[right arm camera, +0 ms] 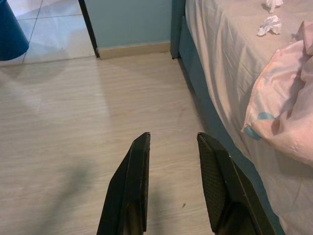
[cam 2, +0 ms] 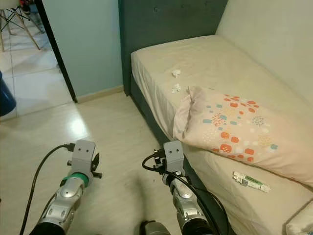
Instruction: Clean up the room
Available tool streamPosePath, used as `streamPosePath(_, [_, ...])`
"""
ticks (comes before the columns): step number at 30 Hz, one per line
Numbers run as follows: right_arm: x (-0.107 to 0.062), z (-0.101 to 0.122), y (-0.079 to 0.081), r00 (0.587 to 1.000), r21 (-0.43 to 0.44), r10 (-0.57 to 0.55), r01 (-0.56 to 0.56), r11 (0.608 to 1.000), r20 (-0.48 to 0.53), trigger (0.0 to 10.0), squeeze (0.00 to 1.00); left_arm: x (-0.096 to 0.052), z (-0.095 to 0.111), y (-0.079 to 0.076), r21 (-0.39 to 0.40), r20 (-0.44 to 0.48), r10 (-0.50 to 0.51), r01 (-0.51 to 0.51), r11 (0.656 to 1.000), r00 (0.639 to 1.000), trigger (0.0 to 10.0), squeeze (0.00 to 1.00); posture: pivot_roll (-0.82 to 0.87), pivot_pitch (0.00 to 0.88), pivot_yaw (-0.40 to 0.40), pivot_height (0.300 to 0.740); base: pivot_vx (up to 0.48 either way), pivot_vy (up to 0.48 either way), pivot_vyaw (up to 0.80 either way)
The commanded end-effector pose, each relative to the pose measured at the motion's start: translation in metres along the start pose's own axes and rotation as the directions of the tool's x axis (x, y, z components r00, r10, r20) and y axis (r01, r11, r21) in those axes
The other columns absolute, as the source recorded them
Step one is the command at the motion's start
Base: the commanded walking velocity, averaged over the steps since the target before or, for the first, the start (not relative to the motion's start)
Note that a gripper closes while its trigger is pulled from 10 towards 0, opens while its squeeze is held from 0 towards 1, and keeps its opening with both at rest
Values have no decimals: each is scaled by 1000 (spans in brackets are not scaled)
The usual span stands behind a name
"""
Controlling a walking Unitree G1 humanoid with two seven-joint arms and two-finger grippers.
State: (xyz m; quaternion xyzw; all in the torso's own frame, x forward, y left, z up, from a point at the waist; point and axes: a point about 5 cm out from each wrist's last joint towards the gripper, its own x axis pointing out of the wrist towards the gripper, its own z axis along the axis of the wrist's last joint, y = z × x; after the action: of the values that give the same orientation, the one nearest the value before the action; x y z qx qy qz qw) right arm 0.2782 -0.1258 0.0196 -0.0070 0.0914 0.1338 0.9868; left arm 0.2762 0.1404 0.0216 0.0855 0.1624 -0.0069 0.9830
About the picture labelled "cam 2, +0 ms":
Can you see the pink dotted pillow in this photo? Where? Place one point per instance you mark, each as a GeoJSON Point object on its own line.
{"type": "Point", "coordinates": [239, 127]}

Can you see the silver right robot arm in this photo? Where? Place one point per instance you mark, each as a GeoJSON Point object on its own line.
{"type": "Point", "coordinates": [186, 203]}

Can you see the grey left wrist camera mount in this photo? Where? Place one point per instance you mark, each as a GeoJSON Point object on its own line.
{"type": "Point", "coordinates": [84, 154]}

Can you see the blue plastic bucket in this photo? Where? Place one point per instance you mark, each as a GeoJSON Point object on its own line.
{"type": "Point", "coordinates": [6, 95]}

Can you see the black door frame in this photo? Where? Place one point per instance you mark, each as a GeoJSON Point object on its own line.
{"type": "Point", "coordinates": [56, 49]}

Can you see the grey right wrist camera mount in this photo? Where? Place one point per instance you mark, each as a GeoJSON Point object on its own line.
{"type": "Point", "coordinates": [174, 155]}

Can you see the white chair wooden legs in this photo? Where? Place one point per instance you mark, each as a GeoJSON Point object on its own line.
{"type": "Point", "coordinates": [7, 4]}

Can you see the bed with cream sheet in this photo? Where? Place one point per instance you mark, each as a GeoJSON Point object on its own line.
{"type": "Point", "coordinates": [220, 58]}

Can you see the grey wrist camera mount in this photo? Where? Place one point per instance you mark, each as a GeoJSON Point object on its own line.
{"type": "Point", "coordinates": [84, 154]}
{"type": "Point", "coordinates": [174, 155]}

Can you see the grey right robot leg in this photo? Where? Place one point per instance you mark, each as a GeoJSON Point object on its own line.
{"type": "Point", "coordinates": [155, 229]}

